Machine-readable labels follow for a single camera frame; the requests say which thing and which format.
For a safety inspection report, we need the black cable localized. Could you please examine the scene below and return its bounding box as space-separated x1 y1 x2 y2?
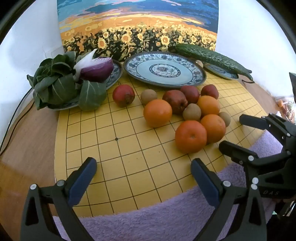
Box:
0 87 34 156

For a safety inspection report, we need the yellow grid game board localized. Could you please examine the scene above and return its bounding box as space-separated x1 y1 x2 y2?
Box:
54 74 269 218

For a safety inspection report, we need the green cucumber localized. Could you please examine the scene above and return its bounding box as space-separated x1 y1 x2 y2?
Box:
175 44 255 83

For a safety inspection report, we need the halved red onion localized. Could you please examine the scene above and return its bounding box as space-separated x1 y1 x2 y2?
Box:
73 49 114 82

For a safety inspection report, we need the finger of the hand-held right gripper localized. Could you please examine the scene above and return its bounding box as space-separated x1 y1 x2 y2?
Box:
218 140 259 167
239 114 270 131

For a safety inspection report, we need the red apple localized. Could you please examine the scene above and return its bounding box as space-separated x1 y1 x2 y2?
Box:
112 85 135 108
162 90 188 114
180 85 200 104
201 85 219 100

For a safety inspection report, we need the green bok choy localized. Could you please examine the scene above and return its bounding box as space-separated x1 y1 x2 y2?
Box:
27 51 107 111

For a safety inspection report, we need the large blue patterned plate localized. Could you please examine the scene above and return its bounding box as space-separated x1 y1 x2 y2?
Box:
123 51 207 88

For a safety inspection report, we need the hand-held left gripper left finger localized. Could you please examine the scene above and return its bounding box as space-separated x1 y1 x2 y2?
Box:
20 157 97 241

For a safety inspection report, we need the orange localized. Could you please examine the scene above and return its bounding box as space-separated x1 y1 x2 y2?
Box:
196 95 221 117
200 114 226 143
143 99 173 128
175 120 207 153

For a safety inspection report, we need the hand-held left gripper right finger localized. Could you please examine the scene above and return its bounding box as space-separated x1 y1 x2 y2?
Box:
191 159 269 241

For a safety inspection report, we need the sunflower field painting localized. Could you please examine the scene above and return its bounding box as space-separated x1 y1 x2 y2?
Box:
57 0 219 62

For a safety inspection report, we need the colourful plastic bag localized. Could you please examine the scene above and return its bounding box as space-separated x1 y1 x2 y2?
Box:
276 96 296 123

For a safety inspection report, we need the small blue patterned plate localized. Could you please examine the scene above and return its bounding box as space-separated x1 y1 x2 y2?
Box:
203 62 240 80

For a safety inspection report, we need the blue plate with greens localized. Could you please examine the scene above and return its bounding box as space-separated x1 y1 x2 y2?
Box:
46 59 123 110

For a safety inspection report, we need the purple fluffy towel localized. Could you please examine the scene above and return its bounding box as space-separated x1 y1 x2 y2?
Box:
53 130 285 241

